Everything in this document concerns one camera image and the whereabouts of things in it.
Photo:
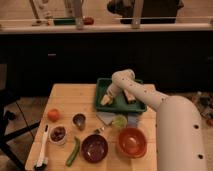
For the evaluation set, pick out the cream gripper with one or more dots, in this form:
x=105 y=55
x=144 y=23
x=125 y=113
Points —
x=106 y=100

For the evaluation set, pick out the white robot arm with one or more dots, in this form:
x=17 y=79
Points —
x=179 y=140

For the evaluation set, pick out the green plastic tray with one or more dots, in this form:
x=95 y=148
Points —
x=119 y=104

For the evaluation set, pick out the blue grey cloth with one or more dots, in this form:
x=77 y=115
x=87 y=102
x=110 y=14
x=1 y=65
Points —
x=107 y=118

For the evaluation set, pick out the tan bread slice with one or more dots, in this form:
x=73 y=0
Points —
x=129 y=97

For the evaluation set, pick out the small metal cup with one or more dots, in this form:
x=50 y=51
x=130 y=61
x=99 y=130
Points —
x=79 y=121

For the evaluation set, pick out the orange bowl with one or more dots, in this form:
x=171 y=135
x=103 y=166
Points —
x=131 y=142

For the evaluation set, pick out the dark purple bowl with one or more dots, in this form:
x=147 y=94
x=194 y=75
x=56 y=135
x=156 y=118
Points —
x=94 y=148

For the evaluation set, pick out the orange tomato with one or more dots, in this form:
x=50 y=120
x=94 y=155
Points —
x=53 y=115

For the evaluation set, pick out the white bowl with dark food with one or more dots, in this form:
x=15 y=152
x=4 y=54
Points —
x=58 y=135

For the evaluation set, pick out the green cucumber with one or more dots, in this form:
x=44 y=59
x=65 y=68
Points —
x=74 y=152

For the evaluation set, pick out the red object on shelf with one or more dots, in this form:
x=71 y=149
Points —
x=88 y=21

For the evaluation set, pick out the green box on shelf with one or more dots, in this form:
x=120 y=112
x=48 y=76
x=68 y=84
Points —
x=64 y=21

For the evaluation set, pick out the white dish brush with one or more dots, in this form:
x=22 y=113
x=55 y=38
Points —
x=41 y=157

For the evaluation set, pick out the black chair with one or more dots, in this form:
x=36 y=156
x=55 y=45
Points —
x=6 y=98

